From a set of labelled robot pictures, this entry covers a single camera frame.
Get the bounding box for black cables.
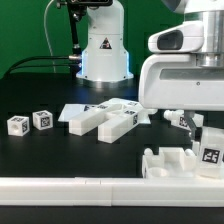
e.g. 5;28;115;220
6;55;83;76

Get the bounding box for white cube nut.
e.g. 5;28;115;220
7;116;30;136
32;110;53;130

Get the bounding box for white chair seat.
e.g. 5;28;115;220
142;147;197;179

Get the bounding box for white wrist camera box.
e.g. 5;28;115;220
148;20;204;53

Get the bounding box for white cube nut left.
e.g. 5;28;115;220
32;110;53;130

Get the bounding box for white cube nut front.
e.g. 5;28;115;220
7;116;30;136

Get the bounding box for white long chair back bar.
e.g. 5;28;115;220
98;110;139;143

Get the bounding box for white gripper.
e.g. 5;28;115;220
138;54;224;140

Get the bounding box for grey cable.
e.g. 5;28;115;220
43;0;58;74

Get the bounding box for white L-shaped fence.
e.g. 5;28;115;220
0;177;224;207

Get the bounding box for white rear chair bar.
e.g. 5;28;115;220
58;98;157;136

